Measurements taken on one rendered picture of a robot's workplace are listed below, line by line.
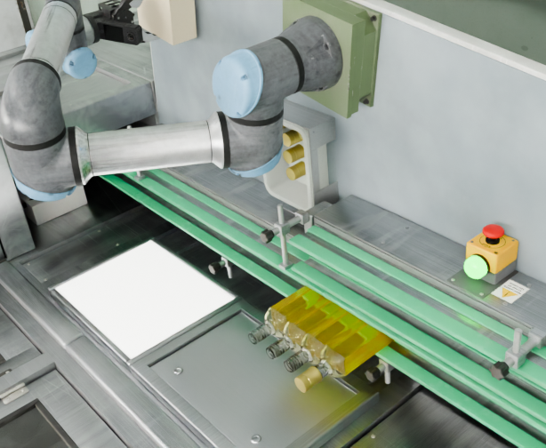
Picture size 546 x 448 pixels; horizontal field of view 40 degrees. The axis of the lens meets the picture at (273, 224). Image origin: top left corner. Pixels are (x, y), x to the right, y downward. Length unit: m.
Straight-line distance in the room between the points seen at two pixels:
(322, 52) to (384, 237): 0.41
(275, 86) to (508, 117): 0.43
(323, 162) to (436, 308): 0.48
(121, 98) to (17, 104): 0.92
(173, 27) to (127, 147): 0.57
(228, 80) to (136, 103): 0.96
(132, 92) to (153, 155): 0.87
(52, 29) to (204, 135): 0.38
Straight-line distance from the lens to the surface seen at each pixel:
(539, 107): 1.35
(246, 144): 1.48
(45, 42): 1.57
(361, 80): 1.54
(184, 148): 1.48
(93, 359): 1.84
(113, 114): 2.32
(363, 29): 1.49
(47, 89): 1.44
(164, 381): 1.72
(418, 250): 1.56
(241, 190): 2.00
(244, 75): 1.39
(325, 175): 1.74
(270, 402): 1.64
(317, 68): 1.48
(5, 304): 2.15
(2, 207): 2.25
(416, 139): 1.55
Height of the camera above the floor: 1.81
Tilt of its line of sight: 31 degrees down
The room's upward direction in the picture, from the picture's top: 118 degrees counter-clockwise
